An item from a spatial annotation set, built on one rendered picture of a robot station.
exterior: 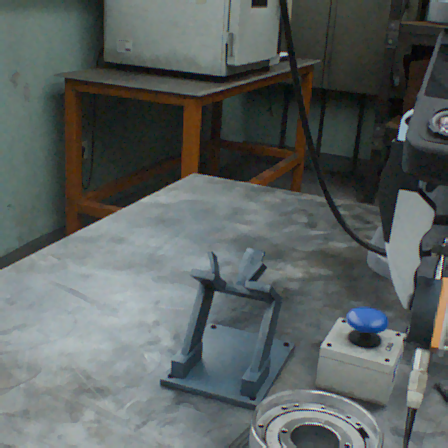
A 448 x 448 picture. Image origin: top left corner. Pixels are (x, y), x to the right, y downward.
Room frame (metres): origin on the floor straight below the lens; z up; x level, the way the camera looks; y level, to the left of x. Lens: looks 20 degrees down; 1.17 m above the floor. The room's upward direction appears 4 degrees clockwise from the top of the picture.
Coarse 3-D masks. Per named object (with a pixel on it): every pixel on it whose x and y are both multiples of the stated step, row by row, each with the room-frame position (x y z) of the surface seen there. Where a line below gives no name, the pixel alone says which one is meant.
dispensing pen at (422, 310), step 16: (416, 288) 0.43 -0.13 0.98; (432, 288) 0.43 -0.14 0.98; (416, 304) 0.43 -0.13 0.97; (432, 304) 0.43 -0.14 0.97; (416, 320) 0.42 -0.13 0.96; (432, 320) 0.42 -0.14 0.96; (416, 336) 0.42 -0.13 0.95; (432, 336) 0.41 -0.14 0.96; (416, 352) 0.42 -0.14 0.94; (432, 352) 0.42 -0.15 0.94; (416, 368) 0.42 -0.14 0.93; (416, 384) 0.41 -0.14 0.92; (416, 400) 0.40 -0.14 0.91
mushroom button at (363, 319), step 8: (352, 312) 0.61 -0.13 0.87; (360, 312) 0.61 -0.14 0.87; (368, 312) 0.61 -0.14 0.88; (376, 312) 0.61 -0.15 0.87; (352, 320) 0.60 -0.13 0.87; (360, 320) 0.59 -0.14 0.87; (368, 320) 0.59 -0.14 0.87; (376, 320) 0.59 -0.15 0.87; (384, 320) 0.60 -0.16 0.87; (360, 328) 0.59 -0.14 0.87; (368, 328) 0.59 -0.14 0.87; (376, 328) 0.59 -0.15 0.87; (384, 328) 0.59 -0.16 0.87; (360, 336) 0.60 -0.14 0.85; (368, 336) 0.60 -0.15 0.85
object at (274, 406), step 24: (264, 408) 0.49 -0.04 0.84; (288, 408) 0.50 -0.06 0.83; (312, 408) 0.51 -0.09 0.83; (336, 408) 0.51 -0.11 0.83; (360, 408) 0.50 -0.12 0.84; (264, 432) 0.47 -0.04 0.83; (288, 432) 0.47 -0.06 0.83; (312, 432) 0.49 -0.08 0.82; (336, 432) 0.48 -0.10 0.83; (360, 432) 0.49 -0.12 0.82
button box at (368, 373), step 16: (336, 336) 0.61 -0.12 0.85; (352, 336) 0.60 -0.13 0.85; (384, 336) 0.62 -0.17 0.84; (400, 336) 0.62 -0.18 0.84; (320, 352) 0.59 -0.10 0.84; (336, 352) 0.58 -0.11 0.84; (352, 352) 0.58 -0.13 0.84; (368, 352) 0.58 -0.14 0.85; (384, 352) 0.58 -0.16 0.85; (400, 352) 0.60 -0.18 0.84; (320, 368) 0.59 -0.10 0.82; (336, 368) 0.58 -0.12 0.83; (352, 368) 0.57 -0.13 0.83; (368, 368) 0.57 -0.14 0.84; (384, 368) 0.56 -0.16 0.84; (320, 384) 0.59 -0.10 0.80; (336, 384) 0.58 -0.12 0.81; (352, 384) 0.57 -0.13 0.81; (368, 384) 0.57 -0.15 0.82; (384, 384) 0.56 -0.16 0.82; (368, 400) 0.57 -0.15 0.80; (384, 400) 0.56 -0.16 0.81
